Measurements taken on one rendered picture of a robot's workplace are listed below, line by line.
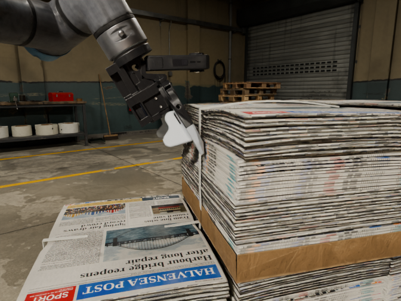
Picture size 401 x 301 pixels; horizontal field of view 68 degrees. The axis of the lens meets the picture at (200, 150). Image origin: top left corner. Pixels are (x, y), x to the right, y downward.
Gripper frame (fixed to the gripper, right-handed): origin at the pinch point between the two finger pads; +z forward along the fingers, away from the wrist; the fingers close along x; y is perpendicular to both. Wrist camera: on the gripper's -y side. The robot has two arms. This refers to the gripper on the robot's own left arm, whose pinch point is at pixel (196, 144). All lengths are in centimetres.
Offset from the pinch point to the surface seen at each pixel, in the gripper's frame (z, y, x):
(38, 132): -26, 179, -573
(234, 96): 118, -209, -598
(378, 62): 194, -487, -482
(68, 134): 4, 136, -577
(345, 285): 29.9, -7.6, 17.4
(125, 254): 7.2, 20.4, 8.4
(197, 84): 70, -189, -778
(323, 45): 127, -470, -602
